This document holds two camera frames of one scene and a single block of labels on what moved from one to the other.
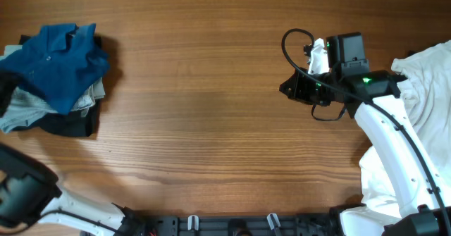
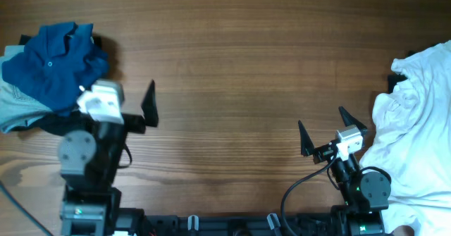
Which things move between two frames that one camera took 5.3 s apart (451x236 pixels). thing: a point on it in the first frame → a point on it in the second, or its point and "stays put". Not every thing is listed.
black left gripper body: x=8 y=86 → x=113 y=135
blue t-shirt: x=58 y=62 stays put
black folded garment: x=70 y=124 stays put
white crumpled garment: x=424 y=83 stays put
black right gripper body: x=310 y=89 → x=349 y=173
